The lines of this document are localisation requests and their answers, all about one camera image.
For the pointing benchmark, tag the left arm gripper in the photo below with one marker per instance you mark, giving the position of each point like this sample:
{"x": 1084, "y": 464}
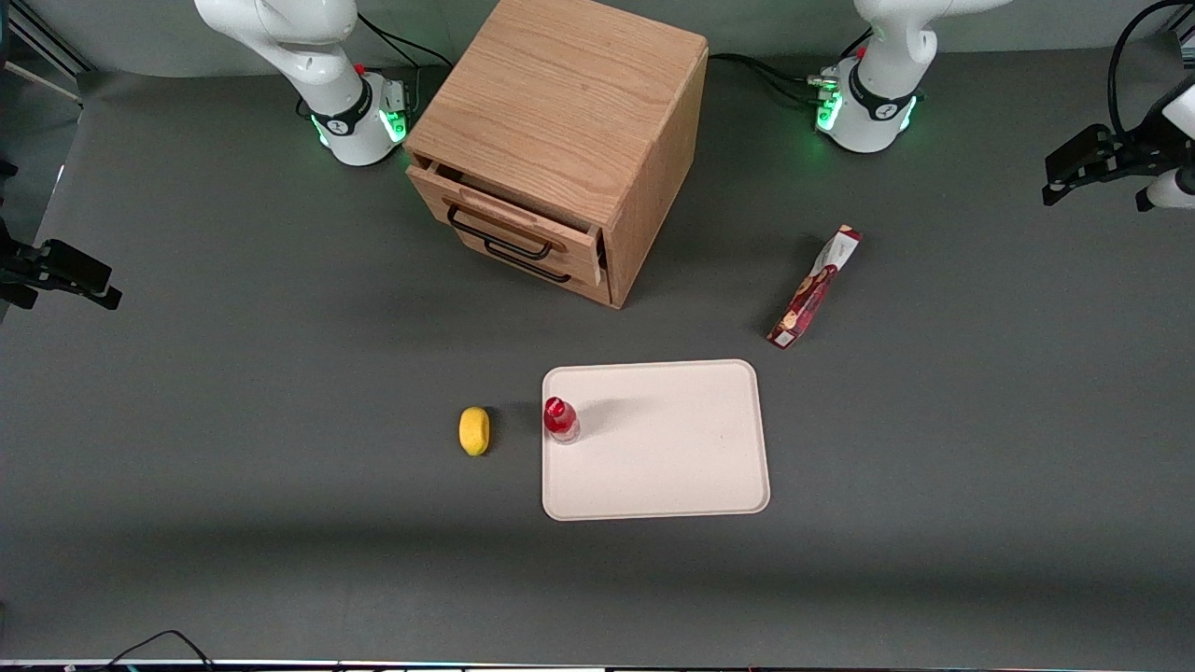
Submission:
{"x": 1123, "y": 154}

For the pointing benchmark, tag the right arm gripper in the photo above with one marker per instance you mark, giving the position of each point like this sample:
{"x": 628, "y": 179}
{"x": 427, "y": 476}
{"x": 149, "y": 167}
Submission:
{"x": 21, "y": 268}

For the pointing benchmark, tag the red cookie box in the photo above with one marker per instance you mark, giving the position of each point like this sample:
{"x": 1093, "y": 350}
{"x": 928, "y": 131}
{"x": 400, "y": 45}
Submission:
{"x": 810, "y": 294}

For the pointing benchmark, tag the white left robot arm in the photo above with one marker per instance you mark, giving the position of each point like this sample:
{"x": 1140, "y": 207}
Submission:
{"x": 882, "y": 84}

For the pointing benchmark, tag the beige rectangular tray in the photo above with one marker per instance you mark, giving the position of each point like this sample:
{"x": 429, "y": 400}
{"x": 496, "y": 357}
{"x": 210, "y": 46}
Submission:
{"x": 663, "y": 448}

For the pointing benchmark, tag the yellow lemon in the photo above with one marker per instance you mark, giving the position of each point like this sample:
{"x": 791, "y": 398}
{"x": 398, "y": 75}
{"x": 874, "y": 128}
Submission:
{"x": 474, "y": 431}

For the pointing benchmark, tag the small red-capped bottle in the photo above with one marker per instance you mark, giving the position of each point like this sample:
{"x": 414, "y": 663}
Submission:
{"x": 560, "y": 420}

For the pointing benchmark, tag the wooden drawer cabinet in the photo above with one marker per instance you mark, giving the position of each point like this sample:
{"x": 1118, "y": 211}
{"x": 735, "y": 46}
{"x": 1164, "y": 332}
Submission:
{"x": 569, "y": 103}

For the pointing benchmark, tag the aluminium frame rail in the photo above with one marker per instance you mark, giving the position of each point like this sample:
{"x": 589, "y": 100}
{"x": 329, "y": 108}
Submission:
{"x": 37, "y": 42}

